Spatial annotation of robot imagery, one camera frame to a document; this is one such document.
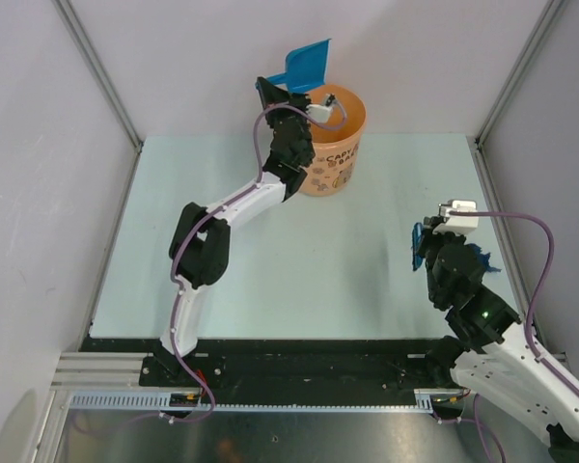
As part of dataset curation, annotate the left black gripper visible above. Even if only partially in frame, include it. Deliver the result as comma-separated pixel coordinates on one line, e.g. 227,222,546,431
257,80,312,132

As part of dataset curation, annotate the blue hand brush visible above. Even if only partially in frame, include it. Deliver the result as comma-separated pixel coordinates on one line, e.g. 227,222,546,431
411,222,424,272

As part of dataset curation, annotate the blue plastic dustpan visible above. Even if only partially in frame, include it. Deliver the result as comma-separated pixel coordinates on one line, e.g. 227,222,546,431
266,39,330,94

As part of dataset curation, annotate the dark blue paper scrap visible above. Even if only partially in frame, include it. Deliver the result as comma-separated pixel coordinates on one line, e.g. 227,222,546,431
467,243,502,274

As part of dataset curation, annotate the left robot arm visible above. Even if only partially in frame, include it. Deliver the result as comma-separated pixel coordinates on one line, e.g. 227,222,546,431
159,77,315,386

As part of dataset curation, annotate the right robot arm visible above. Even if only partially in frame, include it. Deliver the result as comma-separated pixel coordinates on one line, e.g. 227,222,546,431
412,216,579,462

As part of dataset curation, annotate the orange plastic bucket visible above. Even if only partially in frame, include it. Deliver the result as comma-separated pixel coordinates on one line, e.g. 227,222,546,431
300,84,367,197

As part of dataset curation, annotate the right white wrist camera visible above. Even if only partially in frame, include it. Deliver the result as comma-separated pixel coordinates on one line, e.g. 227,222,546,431
432,199,479,235

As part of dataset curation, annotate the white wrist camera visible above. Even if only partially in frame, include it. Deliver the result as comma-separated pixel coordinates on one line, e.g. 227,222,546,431
306,94,339,123
432,199,479,235

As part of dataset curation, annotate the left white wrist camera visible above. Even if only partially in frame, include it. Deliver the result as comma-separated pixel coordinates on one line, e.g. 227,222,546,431
306,94,339,123

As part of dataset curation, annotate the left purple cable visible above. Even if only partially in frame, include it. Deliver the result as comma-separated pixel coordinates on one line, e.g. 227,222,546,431
167,95,346,425

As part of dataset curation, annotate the purple cable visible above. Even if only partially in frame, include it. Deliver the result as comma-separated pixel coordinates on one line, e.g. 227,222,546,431
448,209,579,463
167,95,346,425

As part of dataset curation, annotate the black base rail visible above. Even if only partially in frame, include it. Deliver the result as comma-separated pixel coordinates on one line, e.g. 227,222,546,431
80,337,461,405

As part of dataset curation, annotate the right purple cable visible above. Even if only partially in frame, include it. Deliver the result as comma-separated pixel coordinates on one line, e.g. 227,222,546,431
448,209,579,463

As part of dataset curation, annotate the white cable duct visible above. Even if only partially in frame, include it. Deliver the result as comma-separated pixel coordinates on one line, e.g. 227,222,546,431
69,390,445,414

